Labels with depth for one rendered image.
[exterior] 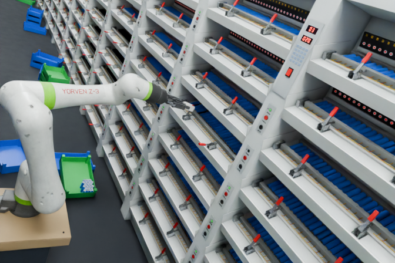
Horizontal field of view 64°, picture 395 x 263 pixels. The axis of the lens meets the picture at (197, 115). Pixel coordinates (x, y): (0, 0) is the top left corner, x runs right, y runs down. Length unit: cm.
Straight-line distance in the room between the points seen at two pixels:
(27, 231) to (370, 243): 131
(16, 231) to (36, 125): 59
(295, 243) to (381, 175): 38
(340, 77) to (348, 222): 44
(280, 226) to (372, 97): 54
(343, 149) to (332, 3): 48
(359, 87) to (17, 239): 141
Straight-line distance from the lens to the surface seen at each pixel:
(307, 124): 112
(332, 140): 108
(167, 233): 180
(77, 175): 241
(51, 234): 162
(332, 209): 111
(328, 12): 117
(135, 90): 141
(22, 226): 164
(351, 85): 106
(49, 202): 143
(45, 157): 129
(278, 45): 126
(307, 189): 114
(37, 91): 134
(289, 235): 122
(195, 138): 156
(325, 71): 112
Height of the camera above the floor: 151
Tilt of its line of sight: 21 degrees down
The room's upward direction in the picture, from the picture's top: 23 degrees clockwise
